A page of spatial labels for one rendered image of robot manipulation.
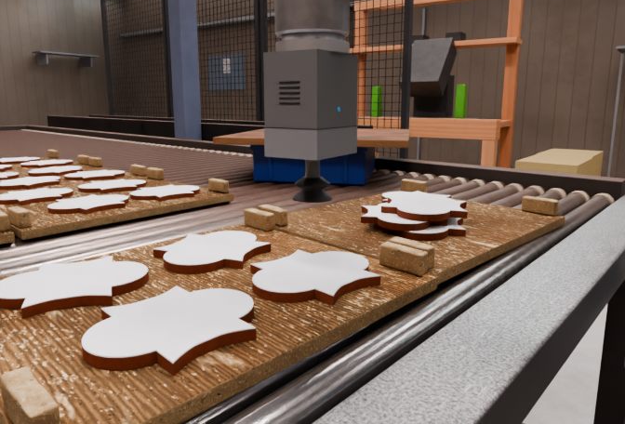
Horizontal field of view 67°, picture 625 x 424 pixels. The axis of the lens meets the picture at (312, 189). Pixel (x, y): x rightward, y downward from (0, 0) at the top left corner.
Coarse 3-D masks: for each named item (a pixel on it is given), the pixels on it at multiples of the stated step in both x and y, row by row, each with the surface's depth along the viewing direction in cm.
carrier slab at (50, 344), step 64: (128, 256) 61; (256, 256) 61; (0, 320) 43; (64, 320) 43; (256, 320) 43; (320, 320) 43; (0, 384) 33; (64, 384) 33; (128, 384) 33; (192, 384) 33
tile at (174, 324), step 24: (216, 288) 47; (120, 312) 42; (144, 312) 42; (168, 312) 42; (192, 312) 42; (216, 312) 42; (240, 312) 42; (96, 336) 37; (120, 336) 37; (144, 336) 37; (168, 336) 37; (192, 336) 37; (216, 336) 38; (240, 336) 39; (96, 360) 35; (120, 360) 34; (144, 360) 35; (168, 360) 34; (192, 360) 36
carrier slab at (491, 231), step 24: (288, 216) 82; (312, 216) 82; (336, 216) 82; (360, 216) 82; (480, 216) 82; (504, 216) 82; (528, 216) 82; (552, 216) 82; (312, 240) 69; (336, 240) 68; (360, 240) 68; (384, 240) 68; (456, 240) 68; (480, 240) 68; (504, 240) 68; (528, 240) 72; (456, 264) 58
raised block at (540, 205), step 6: (528, 198) 84; (534, 198) 84; (540, 198) 83; (546, 198) 83; (522, 204) 85; (528, 204) 85; (534, 204) 84; (540, 204) 83; (546, 204) 82; (552, 204) 82; (558, 204) 82; (528, 210) 85; (534, 210) 84; (540, 210) 83; (546, 210) 82; (552, 210) 82
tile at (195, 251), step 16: (192, 240) 63; (208, 240) 63; (224, 240) 63; (240, 240) 63; (256, 240) 64; (160, 256) 60; (176, 256) 57; (192, 256) 57; (208, 256) 57; (224, 256) 57; (240, 256) 57; (192, 272) 54
